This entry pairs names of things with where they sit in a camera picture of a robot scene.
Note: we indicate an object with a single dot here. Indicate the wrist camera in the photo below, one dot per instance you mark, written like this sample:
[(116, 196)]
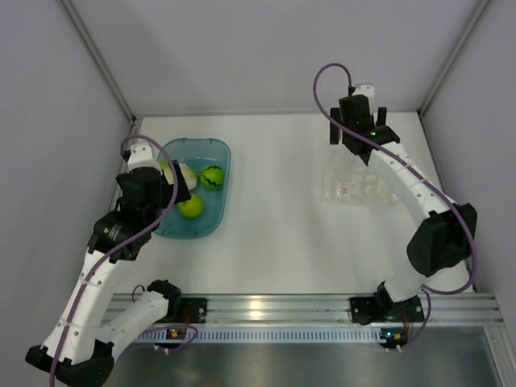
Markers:
[(367, 90), (140, 155)]

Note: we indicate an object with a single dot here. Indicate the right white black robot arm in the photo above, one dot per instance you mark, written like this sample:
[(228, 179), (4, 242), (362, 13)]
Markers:
[(445, 231)]

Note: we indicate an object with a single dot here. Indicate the aluminium mounting rail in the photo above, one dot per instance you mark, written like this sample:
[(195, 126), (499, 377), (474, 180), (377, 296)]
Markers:
[(463, 310)]

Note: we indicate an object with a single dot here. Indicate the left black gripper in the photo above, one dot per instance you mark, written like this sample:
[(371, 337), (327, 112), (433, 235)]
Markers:
[(182, 193)]

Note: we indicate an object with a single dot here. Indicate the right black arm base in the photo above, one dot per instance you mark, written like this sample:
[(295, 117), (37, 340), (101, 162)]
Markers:
[(368, 309)]

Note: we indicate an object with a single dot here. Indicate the grey slotted cable duct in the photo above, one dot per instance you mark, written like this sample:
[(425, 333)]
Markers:
[(269, 335)]

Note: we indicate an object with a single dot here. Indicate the fake cauliflower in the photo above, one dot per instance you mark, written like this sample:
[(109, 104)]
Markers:
[(189, 175)]

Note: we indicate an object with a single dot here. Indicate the teal plastic bin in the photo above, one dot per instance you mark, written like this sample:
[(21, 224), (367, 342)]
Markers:
[(197, 154)]

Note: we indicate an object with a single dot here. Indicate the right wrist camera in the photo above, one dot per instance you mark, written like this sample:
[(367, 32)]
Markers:
[(367, 90)]

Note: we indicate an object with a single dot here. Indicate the clear zip top bag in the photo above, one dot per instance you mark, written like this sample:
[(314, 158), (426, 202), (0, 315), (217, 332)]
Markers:
[(348, 181)]

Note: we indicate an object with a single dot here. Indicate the green fake fruit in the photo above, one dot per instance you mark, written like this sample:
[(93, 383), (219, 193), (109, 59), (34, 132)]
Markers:
[(212, 177), (191, 208)]

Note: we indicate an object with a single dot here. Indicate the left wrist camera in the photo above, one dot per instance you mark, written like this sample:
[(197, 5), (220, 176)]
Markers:
[(140, 155)]

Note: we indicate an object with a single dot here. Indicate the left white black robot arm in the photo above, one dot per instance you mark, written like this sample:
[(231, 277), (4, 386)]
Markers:
[(81, 350)]

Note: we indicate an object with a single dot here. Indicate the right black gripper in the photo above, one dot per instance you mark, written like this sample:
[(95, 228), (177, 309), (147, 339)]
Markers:
[(334, 133)]

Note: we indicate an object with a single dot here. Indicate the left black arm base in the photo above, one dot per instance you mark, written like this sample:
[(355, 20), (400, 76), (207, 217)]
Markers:
[(189, 311)]

